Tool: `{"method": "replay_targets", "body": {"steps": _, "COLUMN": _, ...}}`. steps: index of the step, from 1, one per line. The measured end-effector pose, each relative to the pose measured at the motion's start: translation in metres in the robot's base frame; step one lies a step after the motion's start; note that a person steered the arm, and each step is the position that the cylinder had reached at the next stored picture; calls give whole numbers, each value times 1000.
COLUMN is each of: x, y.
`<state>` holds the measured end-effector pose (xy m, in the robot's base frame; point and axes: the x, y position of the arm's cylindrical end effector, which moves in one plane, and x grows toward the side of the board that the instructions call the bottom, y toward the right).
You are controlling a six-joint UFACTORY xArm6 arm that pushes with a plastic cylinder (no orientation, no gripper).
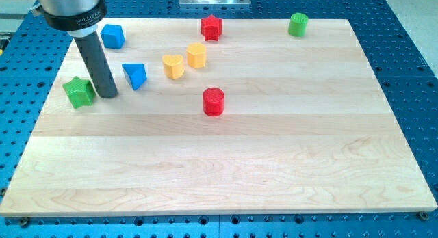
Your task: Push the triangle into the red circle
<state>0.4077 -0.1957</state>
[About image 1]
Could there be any green star block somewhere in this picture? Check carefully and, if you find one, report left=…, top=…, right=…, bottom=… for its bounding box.
left=62, top=77, right=96, bottom=109

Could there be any red star block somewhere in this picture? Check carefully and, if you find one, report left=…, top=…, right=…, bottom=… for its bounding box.
left=201, top=15, right=222, bottom=41

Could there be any light wooden board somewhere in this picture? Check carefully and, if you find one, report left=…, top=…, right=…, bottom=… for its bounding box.
left=1, top=18, right=437, bottom=217

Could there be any green cylinder block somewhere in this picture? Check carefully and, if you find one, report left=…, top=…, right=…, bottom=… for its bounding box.
left=288, top=12, right=309, bottom=37

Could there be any red cylinder block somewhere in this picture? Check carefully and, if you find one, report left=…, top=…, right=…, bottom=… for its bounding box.
left=203, top=88, right=225, bottom=116

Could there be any blue perforated metal table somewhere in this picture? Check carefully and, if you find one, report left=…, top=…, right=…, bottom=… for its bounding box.
left=1, top=0, right=437, bottom=237

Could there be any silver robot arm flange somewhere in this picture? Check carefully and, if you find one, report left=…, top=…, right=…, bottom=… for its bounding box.
left=31, top=0, right=107, bottom=38

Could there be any blue cube block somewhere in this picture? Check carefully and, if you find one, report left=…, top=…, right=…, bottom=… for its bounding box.
left=101, top=24, right=125, bottom=49

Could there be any yellow hexagon block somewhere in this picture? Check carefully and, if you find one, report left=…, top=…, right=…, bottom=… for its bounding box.
left=186, top=43, right=207, bottom=68

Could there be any yellow heart block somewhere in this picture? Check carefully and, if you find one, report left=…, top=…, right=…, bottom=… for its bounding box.
left=162, top=55, right=185, bottom=80

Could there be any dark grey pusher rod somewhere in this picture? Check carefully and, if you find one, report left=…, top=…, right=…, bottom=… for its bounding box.
left=74, top=32, right=118, bottom=98

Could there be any blue triangle block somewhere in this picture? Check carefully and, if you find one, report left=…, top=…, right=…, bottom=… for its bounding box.
left=122, top=63, right=147, bottom=90

